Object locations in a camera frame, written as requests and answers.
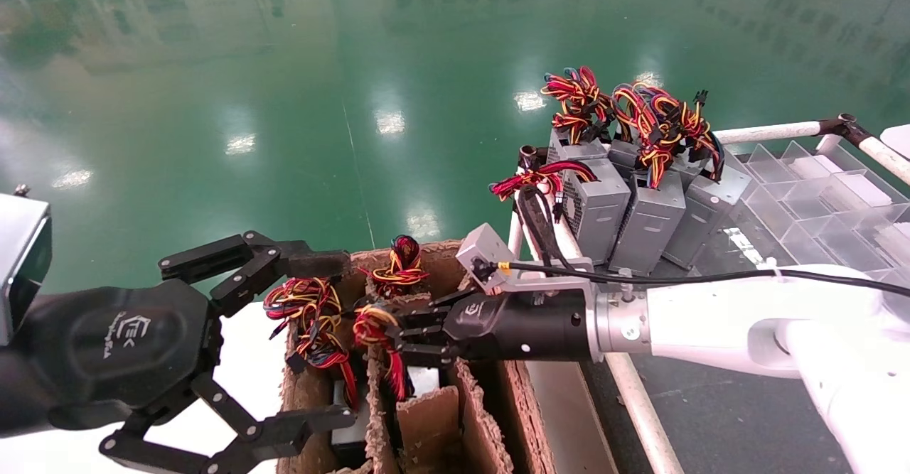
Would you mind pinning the black pipe corner connector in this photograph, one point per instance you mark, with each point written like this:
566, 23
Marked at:
842, 127

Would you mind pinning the white label strip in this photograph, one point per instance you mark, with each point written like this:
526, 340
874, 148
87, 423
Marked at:
743, 245

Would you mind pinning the clear acrylic divider organizer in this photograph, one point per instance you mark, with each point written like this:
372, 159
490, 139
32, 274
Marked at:
803, 204

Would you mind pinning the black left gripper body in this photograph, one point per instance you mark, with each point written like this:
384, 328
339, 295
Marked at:
117, 346

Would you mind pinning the white flat object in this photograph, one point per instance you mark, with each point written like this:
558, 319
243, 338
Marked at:
899, 140

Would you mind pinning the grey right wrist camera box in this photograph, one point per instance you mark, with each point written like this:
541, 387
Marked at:
483, 250

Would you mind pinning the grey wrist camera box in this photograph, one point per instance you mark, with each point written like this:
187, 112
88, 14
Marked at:
483, 250
18, 261

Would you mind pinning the black pipe end connector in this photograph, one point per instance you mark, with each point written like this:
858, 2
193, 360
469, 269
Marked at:
530, 158

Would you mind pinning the brown cardboard box with dividers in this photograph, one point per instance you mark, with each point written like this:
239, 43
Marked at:
519, 417

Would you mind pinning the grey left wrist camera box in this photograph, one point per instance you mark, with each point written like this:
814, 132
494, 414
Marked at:
18, 261

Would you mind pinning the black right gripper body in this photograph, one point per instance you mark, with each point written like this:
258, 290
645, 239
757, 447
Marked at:
526, 325

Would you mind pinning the white table leg pipe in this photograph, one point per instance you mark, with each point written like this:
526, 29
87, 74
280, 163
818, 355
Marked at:
513, 231

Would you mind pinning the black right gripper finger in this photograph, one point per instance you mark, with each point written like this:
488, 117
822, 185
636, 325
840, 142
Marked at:
426, 314
430, 352

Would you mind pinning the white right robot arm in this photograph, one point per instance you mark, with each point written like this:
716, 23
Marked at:
746, 318

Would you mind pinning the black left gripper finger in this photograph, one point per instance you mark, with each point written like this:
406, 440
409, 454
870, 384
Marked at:
291, 431
266, 259

